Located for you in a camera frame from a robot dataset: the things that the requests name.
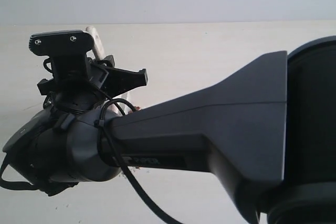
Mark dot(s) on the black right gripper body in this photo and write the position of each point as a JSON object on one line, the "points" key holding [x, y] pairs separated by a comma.
{"points": [[77, 89]]}

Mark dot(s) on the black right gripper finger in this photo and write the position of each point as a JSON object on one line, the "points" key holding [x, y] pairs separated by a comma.
{"points": [[120, 81]]}

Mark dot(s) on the wooden paint brush white bristles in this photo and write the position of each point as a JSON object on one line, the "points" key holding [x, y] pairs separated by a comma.
{"points": [[99, 53]]}

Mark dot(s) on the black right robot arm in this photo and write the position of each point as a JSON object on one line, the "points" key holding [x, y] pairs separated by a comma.
{"points": [[267, 132]]}

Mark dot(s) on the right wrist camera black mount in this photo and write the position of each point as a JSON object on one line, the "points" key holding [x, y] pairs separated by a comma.
{"points": [[67, 50]]}

